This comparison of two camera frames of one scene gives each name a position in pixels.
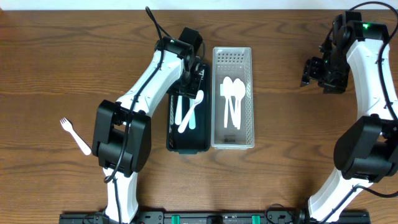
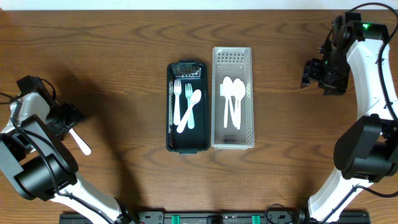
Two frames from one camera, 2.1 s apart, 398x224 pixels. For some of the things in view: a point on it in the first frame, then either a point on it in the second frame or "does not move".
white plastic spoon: [239, 93] does not move
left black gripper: [185, 92] -> [66, 119]
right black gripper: [313, 71] does not move
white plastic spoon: [198, 99] does not move
